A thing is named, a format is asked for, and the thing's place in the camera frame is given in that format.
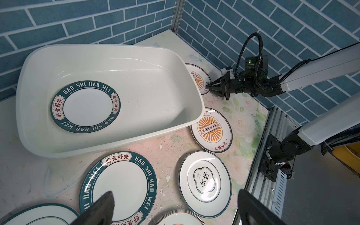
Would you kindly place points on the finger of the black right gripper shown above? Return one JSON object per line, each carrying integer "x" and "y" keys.
{"x": 216, "y": 83}
{"x": 217, "y": 90}

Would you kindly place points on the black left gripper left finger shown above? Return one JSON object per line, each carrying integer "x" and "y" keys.
{"x": 100, "y": 213}

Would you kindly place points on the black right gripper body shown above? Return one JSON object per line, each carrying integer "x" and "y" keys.
{"x": 230, "y": 85}

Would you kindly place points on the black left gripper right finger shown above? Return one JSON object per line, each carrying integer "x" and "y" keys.
{"x": 253, "y": 212}

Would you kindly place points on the orange sunburst plate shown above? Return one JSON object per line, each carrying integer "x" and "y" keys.
{"x": 201, "y": 78}
{"x": 212, "y": 132}
{"x": 180, "y": 217}

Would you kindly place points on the green rim plate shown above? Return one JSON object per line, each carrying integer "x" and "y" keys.
{"x": 131, "y": 179}
{"x": 85, "y": 107}

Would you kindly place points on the white plastic bin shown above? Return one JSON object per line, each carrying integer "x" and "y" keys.
{"x": 157, "y": 92}

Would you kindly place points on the white clover plate left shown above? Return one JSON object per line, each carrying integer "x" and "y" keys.
{"x": 44, "y": 214}

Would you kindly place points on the white clover plate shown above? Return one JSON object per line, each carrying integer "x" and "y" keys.
{"x": 44, "y": 214}
{"x": 205, "y": 184}

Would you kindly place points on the white clover plate centre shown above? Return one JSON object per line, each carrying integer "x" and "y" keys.
{"x": 205, "y": 184}

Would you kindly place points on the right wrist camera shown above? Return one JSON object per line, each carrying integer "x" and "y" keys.
{"x": 251, "y": 65}

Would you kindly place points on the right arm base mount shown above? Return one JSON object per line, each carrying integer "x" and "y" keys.
{"x": 275, "y": 158}

